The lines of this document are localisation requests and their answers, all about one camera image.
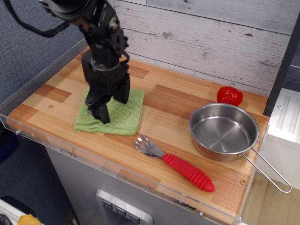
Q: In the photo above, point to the white appliance at right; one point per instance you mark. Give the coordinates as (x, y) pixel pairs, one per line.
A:
(281, 144)

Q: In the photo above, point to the green cloth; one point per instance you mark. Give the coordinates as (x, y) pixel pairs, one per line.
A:
(124, 118)

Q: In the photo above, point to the clear acrylic guard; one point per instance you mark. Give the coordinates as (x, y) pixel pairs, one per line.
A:
(100, 172)

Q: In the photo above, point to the red handled metal fork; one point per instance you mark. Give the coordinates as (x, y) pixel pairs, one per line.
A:
(184, 168)

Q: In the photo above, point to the silver button panel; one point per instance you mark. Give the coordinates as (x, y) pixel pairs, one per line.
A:
(128, 214)

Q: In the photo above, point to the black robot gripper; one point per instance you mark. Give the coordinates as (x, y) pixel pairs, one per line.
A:
(105, 83)

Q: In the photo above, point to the dark grey right post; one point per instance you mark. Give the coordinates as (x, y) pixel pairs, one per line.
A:
(283, 70)

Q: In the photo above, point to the yellow object bottom left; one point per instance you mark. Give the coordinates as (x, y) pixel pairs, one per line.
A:
(29, 220)

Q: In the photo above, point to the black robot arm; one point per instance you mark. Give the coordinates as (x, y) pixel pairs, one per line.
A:
(105, 64)

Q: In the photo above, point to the red toy strawberry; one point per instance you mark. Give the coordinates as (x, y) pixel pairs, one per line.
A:
(229, 95)

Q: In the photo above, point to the stainless steel pan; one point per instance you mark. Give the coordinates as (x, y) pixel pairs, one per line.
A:
(226, 133)

